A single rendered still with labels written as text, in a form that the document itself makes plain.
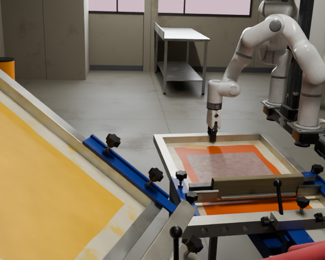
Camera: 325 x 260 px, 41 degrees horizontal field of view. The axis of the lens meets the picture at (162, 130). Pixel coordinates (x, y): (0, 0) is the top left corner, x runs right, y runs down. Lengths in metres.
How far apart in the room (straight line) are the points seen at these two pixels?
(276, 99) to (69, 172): 1.58
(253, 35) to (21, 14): 7.18
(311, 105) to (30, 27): 7.25
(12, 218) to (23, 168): 0.18
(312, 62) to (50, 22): 7.17
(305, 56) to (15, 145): 1.30
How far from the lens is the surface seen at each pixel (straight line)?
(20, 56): 8.96
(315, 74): 2.04
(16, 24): 8.90
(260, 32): 2.00
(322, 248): 1.00
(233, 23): 10.10
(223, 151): 2.10
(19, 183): 1.13
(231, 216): 1.44
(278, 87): 2.54
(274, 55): 2.52
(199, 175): 1.86
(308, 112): 2.15
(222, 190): 1.63
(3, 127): 1.28
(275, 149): 2.11
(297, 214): 1.44
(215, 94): 2.10
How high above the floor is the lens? 1.74
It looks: 18 degrees down
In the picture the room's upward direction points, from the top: 2 degrees clockwise
